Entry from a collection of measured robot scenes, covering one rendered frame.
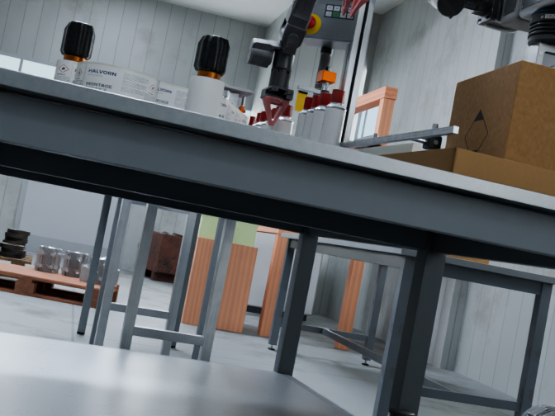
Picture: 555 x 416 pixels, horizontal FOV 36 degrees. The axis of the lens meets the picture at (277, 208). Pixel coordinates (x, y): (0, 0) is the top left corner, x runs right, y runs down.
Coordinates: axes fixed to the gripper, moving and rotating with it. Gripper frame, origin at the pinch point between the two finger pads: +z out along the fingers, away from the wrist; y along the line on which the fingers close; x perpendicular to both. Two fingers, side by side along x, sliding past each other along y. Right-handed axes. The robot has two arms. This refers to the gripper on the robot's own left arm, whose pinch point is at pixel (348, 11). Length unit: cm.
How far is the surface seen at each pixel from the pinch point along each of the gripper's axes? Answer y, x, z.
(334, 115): -10.6, -15.1, 32.8
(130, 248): -51, -701, 687
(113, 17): 23, -886, 461
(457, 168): -4, 62, -8
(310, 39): -12, -63, 38
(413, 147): -10.2, 33.0, 7.9
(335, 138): -11.9, -11.8, 36.8
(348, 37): -21, -59, 32
